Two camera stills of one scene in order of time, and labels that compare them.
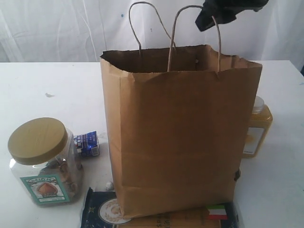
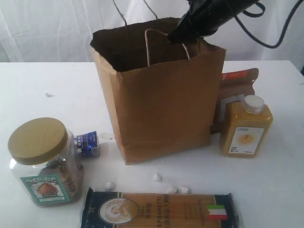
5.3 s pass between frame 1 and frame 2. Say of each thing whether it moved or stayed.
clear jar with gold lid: stayed
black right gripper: moved
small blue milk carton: stayed
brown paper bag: moved
